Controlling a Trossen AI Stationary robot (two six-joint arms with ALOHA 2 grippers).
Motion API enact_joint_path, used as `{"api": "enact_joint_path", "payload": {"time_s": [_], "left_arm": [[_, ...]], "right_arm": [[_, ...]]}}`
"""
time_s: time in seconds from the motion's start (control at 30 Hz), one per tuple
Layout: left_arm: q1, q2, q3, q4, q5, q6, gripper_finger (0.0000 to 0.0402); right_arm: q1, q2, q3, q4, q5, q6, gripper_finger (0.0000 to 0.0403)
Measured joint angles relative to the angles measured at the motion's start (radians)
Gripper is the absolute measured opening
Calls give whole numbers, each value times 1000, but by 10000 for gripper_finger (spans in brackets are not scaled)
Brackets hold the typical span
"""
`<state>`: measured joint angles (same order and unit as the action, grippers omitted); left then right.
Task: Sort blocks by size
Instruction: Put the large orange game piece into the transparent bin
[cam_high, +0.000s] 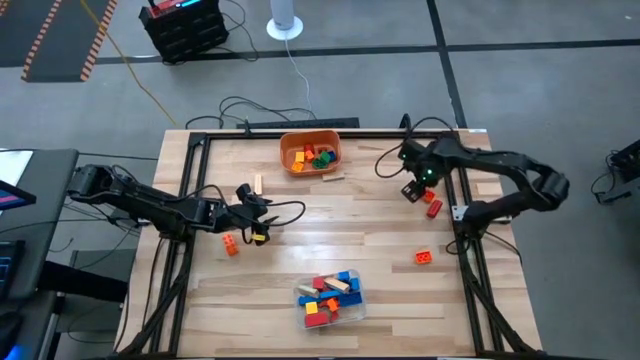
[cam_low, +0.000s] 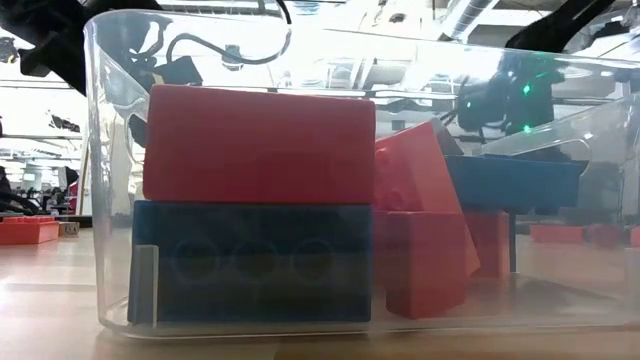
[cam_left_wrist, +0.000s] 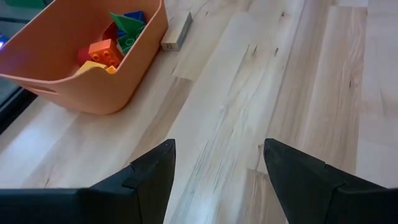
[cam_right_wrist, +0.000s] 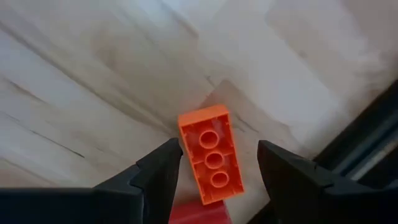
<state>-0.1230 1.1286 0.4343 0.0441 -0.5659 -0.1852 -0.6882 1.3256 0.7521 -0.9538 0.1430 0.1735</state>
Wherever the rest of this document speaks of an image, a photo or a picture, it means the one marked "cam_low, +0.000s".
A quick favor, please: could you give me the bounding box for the large red block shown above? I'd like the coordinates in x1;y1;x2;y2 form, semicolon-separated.
142;83;377;205

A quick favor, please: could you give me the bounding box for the large blue studded block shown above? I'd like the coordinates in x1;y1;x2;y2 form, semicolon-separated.
126;198;375;325

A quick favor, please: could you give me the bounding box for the large orange studded block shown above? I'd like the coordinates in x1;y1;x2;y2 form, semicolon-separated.
528;224;585;246
373;118;482;277
0;214;61;246

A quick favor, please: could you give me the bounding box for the long blue block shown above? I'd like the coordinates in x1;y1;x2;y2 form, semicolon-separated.
443;153;585;215

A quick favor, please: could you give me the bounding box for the white led light strip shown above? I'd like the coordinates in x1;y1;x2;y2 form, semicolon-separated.
374;91;462;101

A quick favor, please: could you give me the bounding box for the clear plastic bin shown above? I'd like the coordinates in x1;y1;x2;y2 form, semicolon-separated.
82;8;640;341

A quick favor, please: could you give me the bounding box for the black overhead camera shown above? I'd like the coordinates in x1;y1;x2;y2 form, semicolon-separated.
221;43;245;65

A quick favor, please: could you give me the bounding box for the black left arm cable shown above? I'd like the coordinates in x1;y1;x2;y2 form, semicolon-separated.
166;0;294;67

